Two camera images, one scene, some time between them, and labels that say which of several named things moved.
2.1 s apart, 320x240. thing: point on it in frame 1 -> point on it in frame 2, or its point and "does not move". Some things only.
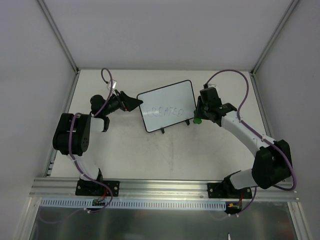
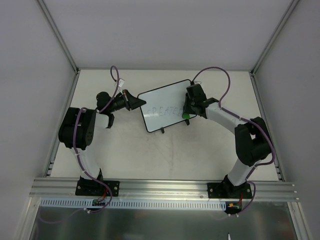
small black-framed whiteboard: [165, 106] does not move
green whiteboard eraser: [197, 120] -> [185, 115]
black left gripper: [122, 100] does not move
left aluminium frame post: [44, 7] does not move
